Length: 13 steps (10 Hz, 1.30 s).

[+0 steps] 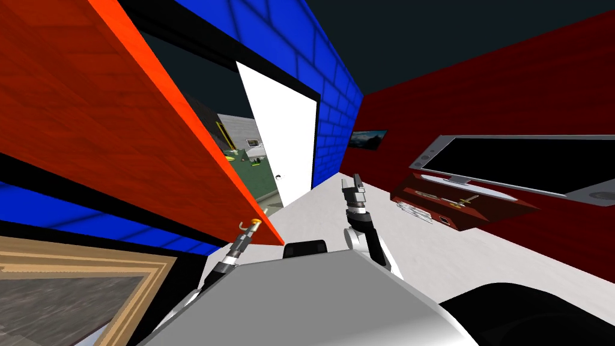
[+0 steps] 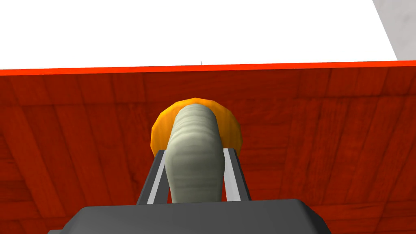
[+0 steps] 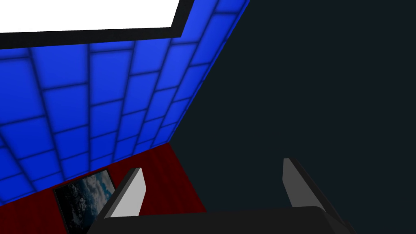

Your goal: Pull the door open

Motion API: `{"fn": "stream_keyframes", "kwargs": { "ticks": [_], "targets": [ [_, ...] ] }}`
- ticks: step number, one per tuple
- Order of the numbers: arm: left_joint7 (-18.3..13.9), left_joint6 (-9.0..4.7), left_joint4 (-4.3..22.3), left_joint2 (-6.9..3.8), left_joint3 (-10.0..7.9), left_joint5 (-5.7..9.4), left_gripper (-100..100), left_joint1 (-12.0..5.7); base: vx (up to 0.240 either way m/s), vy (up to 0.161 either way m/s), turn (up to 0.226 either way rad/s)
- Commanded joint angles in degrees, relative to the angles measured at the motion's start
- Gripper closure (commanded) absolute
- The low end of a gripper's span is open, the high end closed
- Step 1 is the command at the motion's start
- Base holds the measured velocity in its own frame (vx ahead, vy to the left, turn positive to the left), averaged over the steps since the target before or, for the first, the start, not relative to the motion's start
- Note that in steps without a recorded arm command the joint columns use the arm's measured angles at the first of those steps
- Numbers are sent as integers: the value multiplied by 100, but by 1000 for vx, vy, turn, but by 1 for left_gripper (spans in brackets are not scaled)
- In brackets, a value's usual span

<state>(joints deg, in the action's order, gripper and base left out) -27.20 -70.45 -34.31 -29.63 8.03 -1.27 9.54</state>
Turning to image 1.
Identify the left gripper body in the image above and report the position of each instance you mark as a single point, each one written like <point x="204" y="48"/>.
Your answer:
<point x="238" y="247"/>

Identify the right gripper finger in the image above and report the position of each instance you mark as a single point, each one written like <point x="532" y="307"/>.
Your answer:
<point x="345" y="186"/>
<point x="359" y="182"/>

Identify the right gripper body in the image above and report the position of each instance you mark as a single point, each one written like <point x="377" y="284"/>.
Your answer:
<point x="355" y="199"/>

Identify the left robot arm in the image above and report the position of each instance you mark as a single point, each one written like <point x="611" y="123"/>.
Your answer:
<point x="211" y="278"/>

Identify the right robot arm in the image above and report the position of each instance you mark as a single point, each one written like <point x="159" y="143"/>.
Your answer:
<point x="367" y="235"/>

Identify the white door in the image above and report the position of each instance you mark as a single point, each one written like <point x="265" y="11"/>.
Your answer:
<point x="283" y="134"/>

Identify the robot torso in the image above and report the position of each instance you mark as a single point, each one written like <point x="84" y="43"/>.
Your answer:
<point x="307" y="302"/>

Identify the red television cabinet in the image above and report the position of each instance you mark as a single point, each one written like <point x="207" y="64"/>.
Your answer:
<point x="461" y="209"/>

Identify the grey flat screen television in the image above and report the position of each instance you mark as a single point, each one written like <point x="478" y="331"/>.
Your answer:
<point x="519" y="161"/>

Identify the wooden framed picture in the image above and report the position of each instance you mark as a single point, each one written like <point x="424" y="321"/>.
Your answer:
<point x="72" y="298"/>

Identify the red wooden door leaf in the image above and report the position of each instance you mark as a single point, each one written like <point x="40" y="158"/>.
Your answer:
<point x="96" y="110"/>

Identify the small dark wall picture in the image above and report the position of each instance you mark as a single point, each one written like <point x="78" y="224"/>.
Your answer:
<point x="367" y="139"/>

